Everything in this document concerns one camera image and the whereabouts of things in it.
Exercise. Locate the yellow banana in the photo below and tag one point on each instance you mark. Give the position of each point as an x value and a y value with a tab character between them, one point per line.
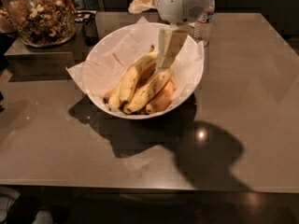
114	99
147	92
139	71

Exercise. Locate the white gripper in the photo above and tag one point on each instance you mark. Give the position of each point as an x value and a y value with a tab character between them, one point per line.
177	4

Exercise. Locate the clear plastic water bottle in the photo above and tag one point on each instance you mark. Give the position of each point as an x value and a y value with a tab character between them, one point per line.
202	27

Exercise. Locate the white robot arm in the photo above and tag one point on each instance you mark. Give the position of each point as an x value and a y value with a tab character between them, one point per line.
178	13

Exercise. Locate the glass jar of nuts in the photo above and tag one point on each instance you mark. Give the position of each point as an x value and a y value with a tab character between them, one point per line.
42	23

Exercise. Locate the black holder with utensils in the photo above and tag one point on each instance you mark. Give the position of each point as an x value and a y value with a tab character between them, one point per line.
89	29

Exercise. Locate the orange-tinted right banana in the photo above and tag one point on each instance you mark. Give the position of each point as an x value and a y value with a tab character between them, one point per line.
163	99

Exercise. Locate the dark metal stand box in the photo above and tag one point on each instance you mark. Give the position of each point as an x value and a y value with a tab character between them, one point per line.
27	64

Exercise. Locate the white bowl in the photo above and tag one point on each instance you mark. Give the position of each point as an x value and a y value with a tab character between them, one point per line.
187	78

